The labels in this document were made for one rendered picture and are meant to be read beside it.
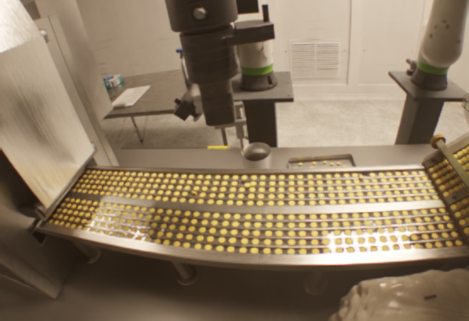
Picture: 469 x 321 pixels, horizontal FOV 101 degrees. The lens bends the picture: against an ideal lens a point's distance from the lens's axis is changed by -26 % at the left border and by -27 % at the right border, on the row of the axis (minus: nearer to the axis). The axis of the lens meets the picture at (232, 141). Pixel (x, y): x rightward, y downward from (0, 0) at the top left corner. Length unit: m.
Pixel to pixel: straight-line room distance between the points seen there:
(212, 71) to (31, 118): 0.36
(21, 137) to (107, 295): 0.38
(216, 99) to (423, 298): 0.39
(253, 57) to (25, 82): 0.68
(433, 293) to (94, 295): 0.64
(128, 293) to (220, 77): 0.49
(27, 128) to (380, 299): 0.63
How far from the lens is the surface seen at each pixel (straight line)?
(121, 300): 0.62
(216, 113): 0.36
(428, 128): 1.20
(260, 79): 0.92
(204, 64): 0.33
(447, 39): 0.88
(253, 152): 0.73
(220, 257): 0.41
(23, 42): 0.56
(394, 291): 0.38
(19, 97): 0.53
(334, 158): 0.79
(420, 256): 0.45
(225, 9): 0.32
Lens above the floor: 1.31
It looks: 35 degrees down
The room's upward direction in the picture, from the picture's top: 10 degrees counter-clockwise
